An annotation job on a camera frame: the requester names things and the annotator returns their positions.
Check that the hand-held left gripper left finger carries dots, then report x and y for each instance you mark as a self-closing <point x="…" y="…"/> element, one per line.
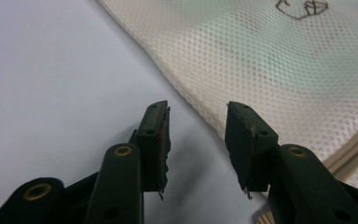
<point x="150" y="155"/>

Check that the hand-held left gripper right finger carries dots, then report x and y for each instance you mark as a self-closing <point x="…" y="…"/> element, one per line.
<point x="254" y="155"/>

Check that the white mesh laundry bag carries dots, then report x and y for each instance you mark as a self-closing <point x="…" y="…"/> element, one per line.
<point x="261" y="71"/>

